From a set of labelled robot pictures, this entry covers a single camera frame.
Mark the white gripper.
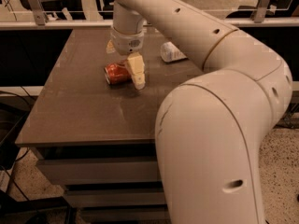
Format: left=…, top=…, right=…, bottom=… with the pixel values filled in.
left=106, top=27, right=146, bottom=90

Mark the red coke can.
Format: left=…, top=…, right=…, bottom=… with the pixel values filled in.
left=104, top=63, right=131, bottom=85

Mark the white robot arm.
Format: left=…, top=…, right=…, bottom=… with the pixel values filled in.
left=113, top=0, right=292, bottom=224

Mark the black office chair middle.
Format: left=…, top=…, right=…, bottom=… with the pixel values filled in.
left=95, top=0, right=114, bottom=20

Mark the black office chair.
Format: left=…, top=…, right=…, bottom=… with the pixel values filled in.
left=228, top=0, right=299, bottom=20
left=95, top=0, right=114, bottom=20
left=40, top=0, right=86, bottom=20

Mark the clear plastic water bottle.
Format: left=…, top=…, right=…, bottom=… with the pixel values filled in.
left=160, top=42, right=186, bottom=63

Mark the grey drawer cabinet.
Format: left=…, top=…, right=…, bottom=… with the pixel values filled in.
left=15, top=27, right=205, bottom=224

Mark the black office chair left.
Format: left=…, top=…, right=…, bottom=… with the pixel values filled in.
left=40, top=0, right=86, bottom=20

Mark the metal glass railing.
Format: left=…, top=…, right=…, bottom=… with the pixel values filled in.
left=0, top=0, right=299, bottom=29

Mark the top grey drawer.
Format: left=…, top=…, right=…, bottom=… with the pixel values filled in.
left=36, top=157, right=161, bottom=185

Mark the grey drawer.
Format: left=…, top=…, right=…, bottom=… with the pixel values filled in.
left=64, top=188, right=166, bottom=208
left=36, top=157, right=161, bottom=185
left=80, top=205, right=170, bottom=223

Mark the middle grey drawer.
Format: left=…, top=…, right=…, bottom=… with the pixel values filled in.
left=64, top=188, right=166, bottom=208

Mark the bottom grey drawer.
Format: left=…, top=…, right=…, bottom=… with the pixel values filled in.
left=80, top=205, right=170, bottom=223

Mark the black office chair right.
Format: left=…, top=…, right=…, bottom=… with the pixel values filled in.
left=228, top=0, right=299, bottom=20

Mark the black floor cable left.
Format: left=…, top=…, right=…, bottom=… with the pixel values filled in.
left=0, top=147, right=48, bottom=224

